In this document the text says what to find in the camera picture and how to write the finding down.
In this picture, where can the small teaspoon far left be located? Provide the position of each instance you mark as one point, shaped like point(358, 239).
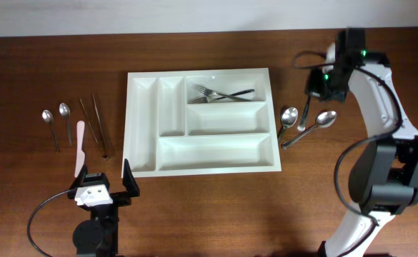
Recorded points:
point(49, 119)

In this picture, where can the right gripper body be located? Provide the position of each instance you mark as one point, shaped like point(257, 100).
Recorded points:
point(324, 85)

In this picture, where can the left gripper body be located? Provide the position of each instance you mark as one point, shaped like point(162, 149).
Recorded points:
point(109, 210)

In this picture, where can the white cutlery tray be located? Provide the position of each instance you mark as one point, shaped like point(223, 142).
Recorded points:
point(166, 135)

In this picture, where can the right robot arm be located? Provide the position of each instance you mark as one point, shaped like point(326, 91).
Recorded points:
point(384, 180)

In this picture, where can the metal tweezers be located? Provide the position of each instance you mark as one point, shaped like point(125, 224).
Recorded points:
point(98, 137)

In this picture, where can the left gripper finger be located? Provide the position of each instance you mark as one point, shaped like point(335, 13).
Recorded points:
point(79, 180)
point(128, 180)

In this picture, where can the small teaspoon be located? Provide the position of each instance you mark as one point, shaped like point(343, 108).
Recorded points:
point(65, 112)
point(49, 119)

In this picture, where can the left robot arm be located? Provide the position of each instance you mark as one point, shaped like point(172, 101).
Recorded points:
point(98, 236)

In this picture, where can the large spoon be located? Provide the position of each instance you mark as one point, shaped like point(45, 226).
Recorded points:
point(323, 120)
point(288, 118)

